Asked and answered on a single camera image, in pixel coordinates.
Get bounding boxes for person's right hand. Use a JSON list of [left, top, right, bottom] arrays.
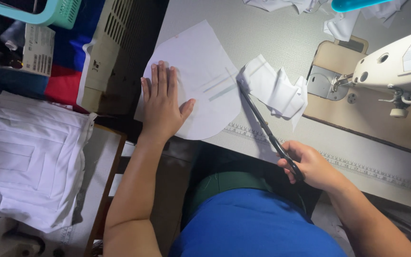
[[277, 140, 340, 193]]

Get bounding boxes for person's left hand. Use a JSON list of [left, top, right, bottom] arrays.
[[141, 61, 196, 143]]

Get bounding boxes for white rounded fabric panel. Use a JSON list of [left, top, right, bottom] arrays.
[[134, 20, 242, 141]]

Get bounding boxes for black scissors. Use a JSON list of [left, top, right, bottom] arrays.
[[237, 81, 305, 182]]

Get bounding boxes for printed measuring ruler strip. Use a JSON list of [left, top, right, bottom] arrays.
[[223, 122, 411, 195]]

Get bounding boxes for beige sewing machine bed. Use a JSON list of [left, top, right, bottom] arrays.
[[303, 35, 411, 159]]

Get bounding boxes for beige vented motor housing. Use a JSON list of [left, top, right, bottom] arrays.
[[76, 0, 169, 115]]

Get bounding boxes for person's blue shirt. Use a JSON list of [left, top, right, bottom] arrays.
[[168, 188, 347, 257]]

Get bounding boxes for metal needle plate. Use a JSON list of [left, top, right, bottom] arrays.
[[306, 65, 351, 101]]

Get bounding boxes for wooden framed side table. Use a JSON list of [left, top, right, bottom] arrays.
[[57, 123, 128, 257]]

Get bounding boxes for white folded fabric piece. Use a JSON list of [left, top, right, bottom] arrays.
[[236, 54, 309, 133]]

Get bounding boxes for person's green waistband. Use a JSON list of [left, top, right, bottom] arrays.
[[181, 171, 308, 229]]

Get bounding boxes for blue and red cloth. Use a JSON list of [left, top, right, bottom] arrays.
[[0, 0, 107, 114]]

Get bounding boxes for white sewing machine head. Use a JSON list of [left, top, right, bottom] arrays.
[[334, 18, 411, 119]]

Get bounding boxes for white labelled box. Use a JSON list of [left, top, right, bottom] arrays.
[[21, 23, 56, 78]]

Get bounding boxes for heap of white fabric scraps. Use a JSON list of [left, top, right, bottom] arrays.
[[243, 0, 410, 42]]

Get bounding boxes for stack of white fabric panels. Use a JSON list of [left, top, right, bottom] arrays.
[[0, 80, 98, 233]]

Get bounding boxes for teal plastic basket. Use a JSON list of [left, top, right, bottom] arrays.
[[0, 0, 83, 30]]

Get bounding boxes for grey thread spool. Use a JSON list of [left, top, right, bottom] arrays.
[[0, 20, 26, 51]]

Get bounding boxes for teal plastic handle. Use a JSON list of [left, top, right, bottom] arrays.
[[331, 0, 393, 13]]

